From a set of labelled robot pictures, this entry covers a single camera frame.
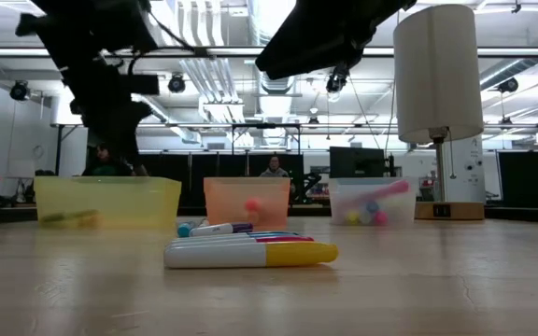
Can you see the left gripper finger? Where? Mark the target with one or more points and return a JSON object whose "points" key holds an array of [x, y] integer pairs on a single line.
{"points": [[122, 149]]}

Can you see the light blue cap thin marker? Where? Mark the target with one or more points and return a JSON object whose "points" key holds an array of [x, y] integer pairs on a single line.
{"points": [[185, 229]]}

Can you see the purple cap thin marker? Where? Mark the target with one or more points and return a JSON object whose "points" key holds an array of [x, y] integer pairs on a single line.
{"points": [[217, 229]]}

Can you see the yellow cap thin marker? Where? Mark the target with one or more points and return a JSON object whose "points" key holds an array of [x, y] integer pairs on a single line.
{"points": [[250, 255]]}

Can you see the red cap thin marker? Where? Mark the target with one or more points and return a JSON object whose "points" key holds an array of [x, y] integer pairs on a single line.
{"points": [[287, 239]]}

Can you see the yellow highlighter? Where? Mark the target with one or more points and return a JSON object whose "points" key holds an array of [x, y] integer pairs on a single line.
{"points": [[353, 216]]}

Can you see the blue highlighter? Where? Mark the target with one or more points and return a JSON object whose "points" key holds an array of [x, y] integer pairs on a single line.
{"points": [[372, 206]]}

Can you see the red highlighter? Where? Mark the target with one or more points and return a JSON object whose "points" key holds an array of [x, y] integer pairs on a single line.
{"points": [[376, 192]]}

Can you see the pink highlighter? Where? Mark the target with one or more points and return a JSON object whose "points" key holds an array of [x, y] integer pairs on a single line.
{"points": [[380, 218]]}

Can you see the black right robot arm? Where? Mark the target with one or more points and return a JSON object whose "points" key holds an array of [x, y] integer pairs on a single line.
{"points": [[315, 37]]}

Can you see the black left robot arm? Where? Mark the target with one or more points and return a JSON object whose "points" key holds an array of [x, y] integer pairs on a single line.
{"points": [[101, 23]]}

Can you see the person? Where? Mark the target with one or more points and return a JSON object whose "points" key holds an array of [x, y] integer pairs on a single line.
{"points": [[98, 164], [273, 167]]}

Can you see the yellow plastic bin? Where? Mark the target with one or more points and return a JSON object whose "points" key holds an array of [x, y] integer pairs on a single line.
{"points": [[110, 200]]}

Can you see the black ceiling spotlight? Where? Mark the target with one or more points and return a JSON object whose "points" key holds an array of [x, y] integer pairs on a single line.
{"points": [[508, 85], [336, 81], [176, 84], [19, 91]]}

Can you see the orange plastic bin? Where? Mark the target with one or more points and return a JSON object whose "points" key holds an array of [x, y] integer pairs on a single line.
{"points": [[227, 196]]}

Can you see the black monitor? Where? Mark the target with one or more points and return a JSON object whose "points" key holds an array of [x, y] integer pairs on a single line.
{"points": [[355, 161]]}

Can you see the clear plastic bin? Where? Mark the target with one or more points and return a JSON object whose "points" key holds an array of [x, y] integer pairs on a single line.
{"points": [[400, 212]]}

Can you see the white shade wooden base lamp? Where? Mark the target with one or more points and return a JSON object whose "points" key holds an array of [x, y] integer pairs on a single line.
{"points": [[437, 70]]}

